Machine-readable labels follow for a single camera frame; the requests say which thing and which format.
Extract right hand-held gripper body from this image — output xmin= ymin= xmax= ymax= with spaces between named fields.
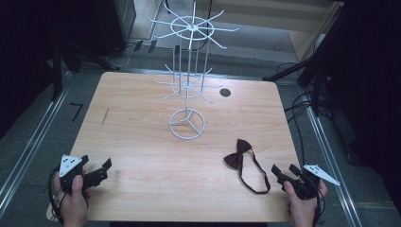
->
xmin=275 ymin=163 xmax=341 ymax=201

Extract black floor cables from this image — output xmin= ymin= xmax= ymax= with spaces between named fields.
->
xmin=275 ymin=61 xmax=325 ymax=160

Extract person's left hand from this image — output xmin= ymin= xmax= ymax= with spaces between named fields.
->
xmin=52 ymin=169 xmax=92 ymax=227

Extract white wire display rack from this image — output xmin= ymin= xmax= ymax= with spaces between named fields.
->
xmin=146 ymin=1 xmax=240 ymax=141

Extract black metal stand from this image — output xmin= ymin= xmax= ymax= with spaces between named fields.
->
xmin=262 ymin=6 xmax=348 ymax=117
xmin=50 ymin=37 xmax=121 ymax=102

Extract dark maroon bow tie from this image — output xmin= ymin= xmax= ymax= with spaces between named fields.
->
xmin=223 ymin=138 xmax=271 ymax=195

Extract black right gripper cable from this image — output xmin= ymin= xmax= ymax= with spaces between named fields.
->
xmin=311 ymin=185 xmax=327 ymax=227

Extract white floor cable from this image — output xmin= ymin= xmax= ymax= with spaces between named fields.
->
xmin=104 ymin=43 xmax=131 ymax=69

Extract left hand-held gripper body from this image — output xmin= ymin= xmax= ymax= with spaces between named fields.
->
xmin=59 ymin=153 xmax=110 ymax=194

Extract dark cabinet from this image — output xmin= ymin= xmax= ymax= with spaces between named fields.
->
xmin=94 ymin=0 xmax=138 ymax=57

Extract person's right hand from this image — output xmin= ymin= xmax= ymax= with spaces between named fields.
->
xmin=283 ymin=179 xmax=329 ymax=227

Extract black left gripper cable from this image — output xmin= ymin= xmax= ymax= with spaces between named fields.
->
xmin=46 ymin=166 xmax=68 ymax=223

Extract metal floor rail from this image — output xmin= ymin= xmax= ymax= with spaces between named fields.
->
xmin=303 ymin=93 xmax=364 ymax=227
xmin=0 ymin=71 xmax=73 ymax=219

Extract light wooden panel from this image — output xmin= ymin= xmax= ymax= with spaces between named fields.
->
xmin=287 ymin=1 xmax=344 ymax=63

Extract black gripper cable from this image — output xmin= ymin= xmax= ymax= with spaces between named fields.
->
xmin=311 ymin=185 xmax=327 ymax=227
xmin=46 ymin=166 xmax=68 ymax=223

